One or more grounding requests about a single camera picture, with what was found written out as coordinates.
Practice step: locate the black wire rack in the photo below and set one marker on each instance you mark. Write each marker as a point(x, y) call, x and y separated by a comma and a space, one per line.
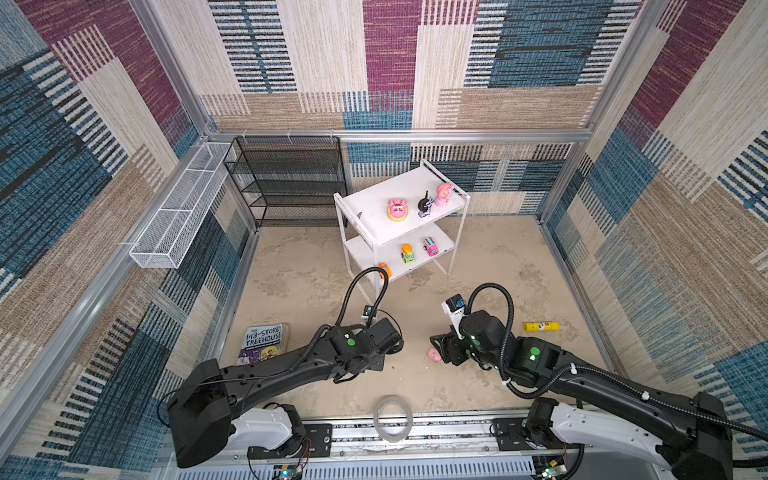
point(288, 181)

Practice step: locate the pink round figure toy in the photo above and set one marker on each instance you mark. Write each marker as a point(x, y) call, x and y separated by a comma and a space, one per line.
point(443, 194)

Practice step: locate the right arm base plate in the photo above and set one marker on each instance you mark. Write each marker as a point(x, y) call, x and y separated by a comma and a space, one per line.
point(511, 435)

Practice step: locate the orange toy car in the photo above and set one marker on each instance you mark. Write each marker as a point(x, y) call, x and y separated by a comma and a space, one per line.
point(385, 268)

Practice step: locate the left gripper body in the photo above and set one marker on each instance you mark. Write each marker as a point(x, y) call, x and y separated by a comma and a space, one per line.
point(376, 363)

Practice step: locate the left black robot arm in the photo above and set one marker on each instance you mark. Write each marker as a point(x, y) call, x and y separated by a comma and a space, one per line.
point(202, 411)

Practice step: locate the clear tape roll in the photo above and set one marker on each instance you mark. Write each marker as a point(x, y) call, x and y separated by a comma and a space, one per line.
point(393, 419)

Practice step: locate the black white kuromi figure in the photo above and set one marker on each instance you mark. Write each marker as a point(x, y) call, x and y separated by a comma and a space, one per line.
point(425, 205)

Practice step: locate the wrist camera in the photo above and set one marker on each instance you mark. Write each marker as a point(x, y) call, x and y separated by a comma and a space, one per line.
point(368, 312)
point(454, 308)

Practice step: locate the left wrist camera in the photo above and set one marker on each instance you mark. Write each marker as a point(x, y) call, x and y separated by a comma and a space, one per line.
point(368, 312)

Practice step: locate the pink toy truck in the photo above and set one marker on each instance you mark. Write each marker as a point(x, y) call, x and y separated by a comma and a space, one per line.
point(430, 246)

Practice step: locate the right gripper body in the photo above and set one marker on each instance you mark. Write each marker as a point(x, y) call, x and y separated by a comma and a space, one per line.
point(460, 350)

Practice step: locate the yellow tube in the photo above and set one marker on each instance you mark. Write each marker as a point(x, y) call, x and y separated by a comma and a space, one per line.
point(542, 327)

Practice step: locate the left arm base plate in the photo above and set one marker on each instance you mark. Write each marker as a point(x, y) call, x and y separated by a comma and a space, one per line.
point(314, 442)

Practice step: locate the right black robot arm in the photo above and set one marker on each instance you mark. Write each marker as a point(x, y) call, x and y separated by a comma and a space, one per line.
point(577, 403)

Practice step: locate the pink bear donut toy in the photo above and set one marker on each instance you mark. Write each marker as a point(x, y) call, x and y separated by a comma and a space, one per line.
point(397, 210)

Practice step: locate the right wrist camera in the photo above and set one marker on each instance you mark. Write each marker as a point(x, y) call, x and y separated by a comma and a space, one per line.
point(454, 308)

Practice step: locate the white two-tier shelf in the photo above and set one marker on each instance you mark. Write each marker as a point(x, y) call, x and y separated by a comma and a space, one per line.
point(369, 237)

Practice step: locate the treehouse book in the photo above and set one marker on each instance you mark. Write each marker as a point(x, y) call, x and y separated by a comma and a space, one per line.
point(262, 343)

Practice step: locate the green toy car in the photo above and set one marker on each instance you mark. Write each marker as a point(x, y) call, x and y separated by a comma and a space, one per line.
point(407, 254)

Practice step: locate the pink pig toy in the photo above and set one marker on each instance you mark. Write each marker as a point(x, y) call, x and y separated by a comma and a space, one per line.
point(434, 355)

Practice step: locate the white wire basket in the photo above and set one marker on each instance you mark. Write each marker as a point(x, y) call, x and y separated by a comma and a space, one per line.
point(165, 241)

